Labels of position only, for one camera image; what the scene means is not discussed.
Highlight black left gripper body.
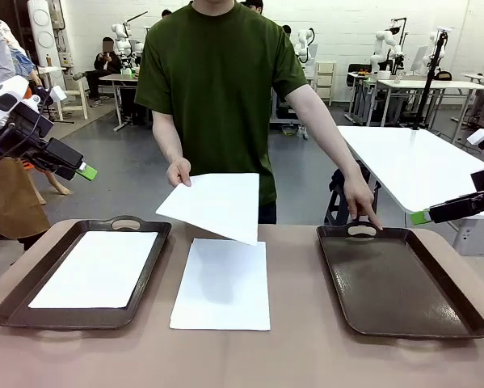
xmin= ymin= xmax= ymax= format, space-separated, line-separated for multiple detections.
xmin=0 ymin=105 xmax=53 ymax=163

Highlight white A4 paper sheet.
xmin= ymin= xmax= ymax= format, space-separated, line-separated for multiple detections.
xmin=27 ymin=230 xmax=159 ymax=310
xmin=169 ymin=238 xmax=271 ymax=331
xmin=155 ymin=172 xmax=260 ymax=247

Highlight person's left forearm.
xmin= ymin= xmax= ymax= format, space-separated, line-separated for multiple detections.
xmin=284 ymin=82 xmax=364 ymax=183

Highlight person's right forearm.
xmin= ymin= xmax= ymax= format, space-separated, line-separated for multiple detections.
xmin=151 ymin=108 xmax=186 ymax=167

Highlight person's left hand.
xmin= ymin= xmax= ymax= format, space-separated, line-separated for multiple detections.
xmin=342 ymin=172 xmax=384 ymax=231

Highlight person's right hand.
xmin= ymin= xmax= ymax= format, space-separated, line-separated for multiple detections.
xmin=166 ymin=156 xmax=193 ymax=188

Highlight black floor tripod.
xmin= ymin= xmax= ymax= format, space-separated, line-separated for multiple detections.
xmin=43 ymin=103 xmax=75 ymax=125

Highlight white wooden chair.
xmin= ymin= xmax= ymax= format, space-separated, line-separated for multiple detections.
xmin=61 ymin=78 xmax=89 ymax=121

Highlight large white rounded table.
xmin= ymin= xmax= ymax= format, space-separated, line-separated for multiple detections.
xmin=337 ymin=124 xmax=484 ymax=215

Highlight grey background work table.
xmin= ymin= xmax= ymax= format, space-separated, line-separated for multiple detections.
xmin=99 ymin=73 xmax=142 ymax=133

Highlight white standing air conditioner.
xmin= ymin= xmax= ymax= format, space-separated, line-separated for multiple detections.
xmin=26 ymin=0 xmax=63 ymax=70

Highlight seated person in black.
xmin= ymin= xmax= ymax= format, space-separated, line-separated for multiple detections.
xmin=72 ymin=36 xmax=124 ymax=108

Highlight brown plastic serving tray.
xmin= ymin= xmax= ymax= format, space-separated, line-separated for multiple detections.
xmin=0 ymin=215 xmax=173 ymax=331
xmin=316 ymin=221 xmax=484 ymax=340

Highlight black step stool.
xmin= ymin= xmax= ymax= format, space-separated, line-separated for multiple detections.
xmin=324 ymin=183 xmax=382 ymax=226

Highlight black backpack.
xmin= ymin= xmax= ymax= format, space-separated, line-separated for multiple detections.
xmin=329 ymin=167 xmax=348 ymax=191

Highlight white background desk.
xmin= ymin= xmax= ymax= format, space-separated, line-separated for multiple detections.
xmin=377 ymin=78 xmax=484 ymax=145

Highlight person torso green T-shirt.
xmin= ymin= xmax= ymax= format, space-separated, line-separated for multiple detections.
xmin=134 ymin=0 xmax=309 ymax=205

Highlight white drawer cabinet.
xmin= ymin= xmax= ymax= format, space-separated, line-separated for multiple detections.
xmin=314 ymin=60 xmax=338 ymax=107

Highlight person's black trousers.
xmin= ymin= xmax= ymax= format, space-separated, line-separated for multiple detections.
xmin=257 ymin=200 xmax=278 ymax=226

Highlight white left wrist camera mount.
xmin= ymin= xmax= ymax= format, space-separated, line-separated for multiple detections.
xmin=23 ymin=85 xmax=68 ymax=108

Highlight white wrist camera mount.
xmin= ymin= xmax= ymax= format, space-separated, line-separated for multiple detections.
xmin=23 ymin=85 xmax=68 ymax=108
xmin=466 ymin=129 xmax=484 ymax=158

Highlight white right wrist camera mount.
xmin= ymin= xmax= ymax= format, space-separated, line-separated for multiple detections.
xmin=466 ymin=129 xmax=484 ymax=158

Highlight tall black camera stand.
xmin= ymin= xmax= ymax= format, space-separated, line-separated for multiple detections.
xmin=410 ymin=30 xmax=448 ymax=131

